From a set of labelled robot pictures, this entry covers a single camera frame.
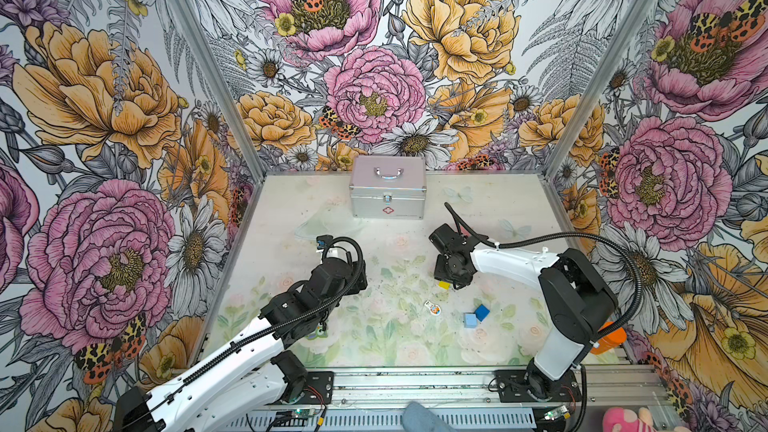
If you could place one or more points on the small orange white toy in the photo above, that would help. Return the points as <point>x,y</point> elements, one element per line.
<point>433,308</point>

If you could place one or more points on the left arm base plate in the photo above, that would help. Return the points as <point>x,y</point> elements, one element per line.
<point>318,389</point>

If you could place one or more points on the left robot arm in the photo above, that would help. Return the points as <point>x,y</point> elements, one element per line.
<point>254,368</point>

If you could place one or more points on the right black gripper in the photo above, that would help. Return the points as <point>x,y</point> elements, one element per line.
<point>439,273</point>

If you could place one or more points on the pink plush toy right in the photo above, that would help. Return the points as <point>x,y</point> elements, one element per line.
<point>619,419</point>

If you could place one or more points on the light blue wood cube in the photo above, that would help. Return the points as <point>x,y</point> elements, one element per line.
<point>470,320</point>

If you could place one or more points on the silver first aid case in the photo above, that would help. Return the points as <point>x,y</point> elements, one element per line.
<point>388,187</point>

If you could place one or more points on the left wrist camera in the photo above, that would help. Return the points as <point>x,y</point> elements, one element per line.
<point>323,241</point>

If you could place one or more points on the orange pill bottle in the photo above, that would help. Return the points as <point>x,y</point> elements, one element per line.
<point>609,342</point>

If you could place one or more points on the aluminium front rail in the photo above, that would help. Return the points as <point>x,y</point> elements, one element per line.
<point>374,400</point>

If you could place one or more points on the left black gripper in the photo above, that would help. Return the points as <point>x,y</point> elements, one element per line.
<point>354,278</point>

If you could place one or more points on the dark blue wood cube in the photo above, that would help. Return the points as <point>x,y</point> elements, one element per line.
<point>481,313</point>

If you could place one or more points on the grey blue cloth object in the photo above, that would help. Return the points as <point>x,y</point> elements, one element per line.
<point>417,418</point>

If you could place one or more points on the clear glass bowl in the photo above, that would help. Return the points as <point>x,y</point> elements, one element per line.
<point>329,221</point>

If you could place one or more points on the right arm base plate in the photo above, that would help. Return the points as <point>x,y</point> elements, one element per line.
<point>518,385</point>

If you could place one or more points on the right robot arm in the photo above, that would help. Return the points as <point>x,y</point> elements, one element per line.
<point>579,301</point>

